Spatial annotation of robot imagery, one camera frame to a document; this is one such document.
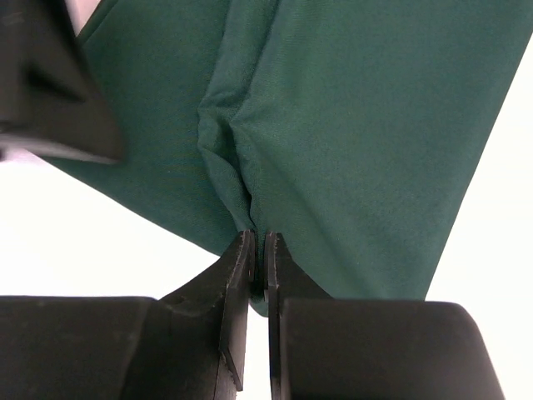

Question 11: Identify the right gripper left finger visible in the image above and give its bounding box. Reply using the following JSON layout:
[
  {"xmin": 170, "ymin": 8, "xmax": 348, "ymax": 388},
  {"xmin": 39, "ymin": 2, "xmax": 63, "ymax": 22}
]
[{"xmin": 1, "ymin": 231, "xmax": 253, "ymax": 399}]

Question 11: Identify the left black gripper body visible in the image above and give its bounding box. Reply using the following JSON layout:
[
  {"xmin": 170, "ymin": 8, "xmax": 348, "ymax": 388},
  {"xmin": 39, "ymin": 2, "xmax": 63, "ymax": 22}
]
[{"xmin": 1, "ymin": 1, "xmax": 124, "ymax": 163}]

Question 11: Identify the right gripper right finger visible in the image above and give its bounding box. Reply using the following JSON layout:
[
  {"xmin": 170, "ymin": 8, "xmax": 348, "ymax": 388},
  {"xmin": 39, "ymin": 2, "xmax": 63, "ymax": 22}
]
[{"xmin": 264, "ymin": 232, "xmax": 504, "ymax": 400}]

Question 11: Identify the dark green cloth napkin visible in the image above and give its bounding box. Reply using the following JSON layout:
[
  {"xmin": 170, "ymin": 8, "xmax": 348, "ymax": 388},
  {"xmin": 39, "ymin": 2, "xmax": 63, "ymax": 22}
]
[{"xmin": 52, "ymin": 1, "xmax": 532, "ymax": 299}]

